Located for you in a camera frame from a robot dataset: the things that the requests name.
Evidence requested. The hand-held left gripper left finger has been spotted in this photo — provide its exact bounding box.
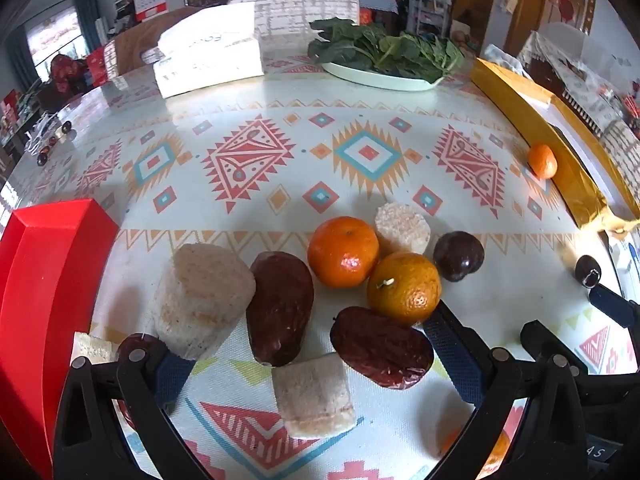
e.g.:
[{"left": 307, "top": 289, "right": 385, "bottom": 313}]
[{"left": 52, "top": 332, "right": 211, "bottom": 480}]

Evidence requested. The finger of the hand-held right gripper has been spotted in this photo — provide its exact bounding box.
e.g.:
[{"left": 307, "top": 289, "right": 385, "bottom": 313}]
[
  {"left": 520, "top": 320, "right": 640, "bottom": 411},
  {"left": 589, "top": 283, "right": 640, "bottom": 329}
]

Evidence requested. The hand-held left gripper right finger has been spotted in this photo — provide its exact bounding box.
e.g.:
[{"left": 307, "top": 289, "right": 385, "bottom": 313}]
[{"left": 422, "top": 305, "right": 591, "bottom": 480}]

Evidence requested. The dark purple passion fruit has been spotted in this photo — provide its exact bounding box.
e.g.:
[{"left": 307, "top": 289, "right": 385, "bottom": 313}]
[
  {"left": 575, "top": 255, "right": 603, "bottom": 288},
  {"left": 433, "top": 231, "right": 486, "bottom": 283}
]

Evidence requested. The rice cake piece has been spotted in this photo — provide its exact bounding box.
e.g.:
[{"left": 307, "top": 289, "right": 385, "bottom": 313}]
[{"left": 71, "top": 332, "right": 118, "bottom": 366}]

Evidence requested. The beige rice cake block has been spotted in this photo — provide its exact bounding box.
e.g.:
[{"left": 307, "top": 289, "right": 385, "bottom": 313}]
[{"left": 151, "top": 242, "right": 257, "bottom": 361}]

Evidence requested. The large red date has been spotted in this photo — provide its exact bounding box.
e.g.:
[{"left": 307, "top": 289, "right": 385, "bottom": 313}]
[{"left": 246, "top": 251, "right": 316, "bottom": 367}]

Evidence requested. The round rice cake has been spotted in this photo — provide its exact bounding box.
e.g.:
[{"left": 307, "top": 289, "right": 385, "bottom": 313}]
[{"left": 374, "top": 202, "right": 432, "bottom": 256}]

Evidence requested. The square rice cake block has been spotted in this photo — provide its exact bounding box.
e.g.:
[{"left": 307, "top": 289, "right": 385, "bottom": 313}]
[{"left": 271, "top": 353, "right": 358, "bottom": 440}]

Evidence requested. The red box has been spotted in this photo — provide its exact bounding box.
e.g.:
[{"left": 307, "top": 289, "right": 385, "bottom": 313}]
[{"left": 0, "top": 199, "right": 121, "bottom": 480}]

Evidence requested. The white patterned chair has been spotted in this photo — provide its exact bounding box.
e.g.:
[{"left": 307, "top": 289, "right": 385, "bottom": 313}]
[
  {"left": 227, "top": 0, "right": 361, "bottom": 38},
  {"left": 597, "top": 120, "right": 640, "bottom": 186}
]

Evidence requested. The small orange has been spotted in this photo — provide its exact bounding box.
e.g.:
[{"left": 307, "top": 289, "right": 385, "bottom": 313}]
[{"left": 528, "top": 143, "right": 558, "bottom": 180}]

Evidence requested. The gold box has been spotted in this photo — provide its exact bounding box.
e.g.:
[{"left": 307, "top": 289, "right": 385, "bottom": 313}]
[{"left": 470, "top": 57, "right": 640, "bottom": 233}]

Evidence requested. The cloth covered cabinet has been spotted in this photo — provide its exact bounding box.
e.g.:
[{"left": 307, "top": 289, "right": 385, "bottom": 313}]
[{"left": 517, "top": 30, "right": 640, "bottom": 136}]

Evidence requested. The white face mask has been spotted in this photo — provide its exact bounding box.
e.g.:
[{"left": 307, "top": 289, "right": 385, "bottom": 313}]
[{"left": 25, "top": 112, "right": 58, "bottom": 153}]

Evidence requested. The white oval plate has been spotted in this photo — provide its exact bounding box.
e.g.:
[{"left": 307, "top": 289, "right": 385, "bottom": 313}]
[{"left": 320, "top": 60, "right": 446, "bottom": 92}]

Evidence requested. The white tissue box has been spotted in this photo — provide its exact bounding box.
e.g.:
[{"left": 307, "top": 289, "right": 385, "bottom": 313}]
[{"left": 142, "top": 2, "right": 266, "bottom": 98}]

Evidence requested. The red patterned cloth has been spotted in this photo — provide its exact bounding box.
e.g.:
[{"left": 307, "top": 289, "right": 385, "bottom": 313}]
[{"left": 50, "top": 54, "right": 86, "bottom": 93}]

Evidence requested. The brown covered chair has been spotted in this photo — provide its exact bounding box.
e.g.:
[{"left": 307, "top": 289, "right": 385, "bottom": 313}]
[{"left": 102, "top": 7, "right": 201, "bottom": 81}]

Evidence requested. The metal storage rack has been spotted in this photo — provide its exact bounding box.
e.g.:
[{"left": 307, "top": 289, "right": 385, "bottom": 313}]
[{"left": 407, "top": 0, "right": 453, "bottom": 38}]

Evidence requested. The blue curtain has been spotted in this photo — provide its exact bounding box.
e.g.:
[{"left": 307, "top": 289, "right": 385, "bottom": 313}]
[{"left": 74, "top": 0, "right": 108, "bottom": 53}]

